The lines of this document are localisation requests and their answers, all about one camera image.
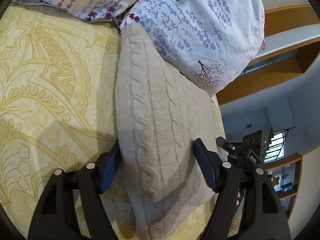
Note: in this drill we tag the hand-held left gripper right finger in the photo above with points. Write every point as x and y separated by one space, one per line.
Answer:
205 165

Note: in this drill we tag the person's right hand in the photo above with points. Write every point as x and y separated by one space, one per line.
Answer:
238 198

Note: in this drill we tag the yellow ornament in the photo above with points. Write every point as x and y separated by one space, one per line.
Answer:
275 180

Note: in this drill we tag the wooden shelf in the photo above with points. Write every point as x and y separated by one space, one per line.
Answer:
287 158

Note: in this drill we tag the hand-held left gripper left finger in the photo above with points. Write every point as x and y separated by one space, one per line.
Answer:
110 170

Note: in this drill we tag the wooden headboard with glass panels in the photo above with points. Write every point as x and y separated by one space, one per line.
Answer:
275 80

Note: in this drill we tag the black stair railing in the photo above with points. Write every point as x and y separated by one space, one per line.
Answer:
282 131

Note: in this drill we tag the yellow patterned bedspread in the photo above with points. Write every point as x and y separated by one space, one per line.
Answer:
50 92

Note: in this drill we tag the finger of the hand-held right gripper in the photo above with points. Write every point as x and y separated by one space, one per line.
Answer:
226 146

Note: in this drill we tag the small dark box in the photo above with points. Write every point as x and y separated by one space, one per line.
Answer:
286 188

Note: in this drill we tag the blue floral pillow with tree print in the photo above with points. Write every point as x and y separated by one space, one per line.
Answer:
195 25

